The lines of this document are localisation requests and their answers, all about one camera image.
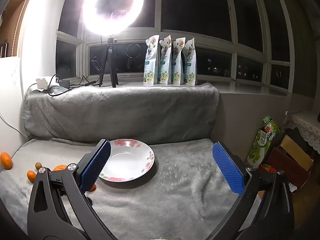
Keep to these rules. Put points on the floral white plate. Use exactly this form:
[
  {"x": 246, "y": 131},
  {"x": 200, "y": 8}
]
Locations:
[{"x": 130, "y": 160}]

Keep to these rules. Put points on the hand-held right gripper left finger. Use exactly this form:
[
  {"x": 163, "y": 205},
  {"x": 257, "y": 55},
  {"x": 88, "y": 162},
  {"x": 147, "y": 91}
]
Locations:
[{"x": 96, "y": 166}]

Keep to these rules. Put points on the small brown longan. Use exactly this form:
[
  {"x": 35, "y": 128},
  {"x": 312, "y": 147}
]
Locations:
[{"x": 38, "y": 165}]

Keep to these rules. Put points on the large orange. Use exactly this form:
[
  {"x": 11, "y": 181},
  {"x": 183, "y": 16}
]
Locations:
[{"x": 60, "y": 167}]

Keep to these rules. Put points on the white lace cloth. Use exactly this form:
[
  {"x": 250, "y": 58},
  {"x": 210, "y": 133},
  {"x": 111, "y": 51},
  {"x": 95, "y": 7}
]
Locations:
[{"x": 307, "y": 125}]

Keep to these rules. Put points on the yellow cardboard box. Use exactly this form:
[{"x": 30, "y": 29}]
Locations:
[{"x": 297, "y": 150}]

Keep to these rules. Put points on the small round mandarin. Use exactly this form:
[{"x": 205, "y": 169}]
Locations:
[{"x": 6, "y": 160}]

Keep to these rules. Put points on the green printed package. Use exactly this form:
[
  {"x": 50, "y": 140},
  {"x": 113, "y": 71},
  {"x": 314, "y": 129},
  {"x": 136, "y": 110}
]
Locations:
[{"x": 261, "y": 145}]

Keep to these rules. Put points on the wooden shelf cabinet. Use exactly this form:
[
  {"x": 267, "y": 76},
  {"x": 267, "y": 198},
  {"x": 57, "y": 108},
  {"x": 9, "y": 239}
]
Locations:
[{"x": 10, "y": 25}]

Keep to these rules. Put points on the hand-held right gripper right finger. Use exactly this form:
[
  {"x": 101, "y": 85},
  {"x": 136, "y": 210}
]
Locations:
[{"x": 228, "y": 170}]

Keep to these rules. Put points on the black power adapter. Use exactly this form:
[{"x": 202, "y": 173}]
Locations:
[{"x": 64, "y": 83}]

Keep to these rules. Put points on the oval orange kumquat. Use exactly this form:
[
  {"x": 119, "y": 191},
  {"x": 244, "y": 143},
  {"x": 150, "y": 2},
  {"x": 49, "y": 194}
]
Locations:
[{"x": 31, "y": 176}]

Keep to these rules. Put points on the white window frame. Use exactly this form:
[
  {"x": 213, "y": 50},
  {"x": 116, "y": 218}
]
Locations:
[{"x": 157, "y": 2}]

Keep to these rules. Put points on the black tripod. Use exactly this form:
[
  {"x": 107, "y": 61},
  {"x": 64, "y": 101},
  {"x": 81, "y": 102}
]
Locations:
[{"x": 110, "y": 60}]

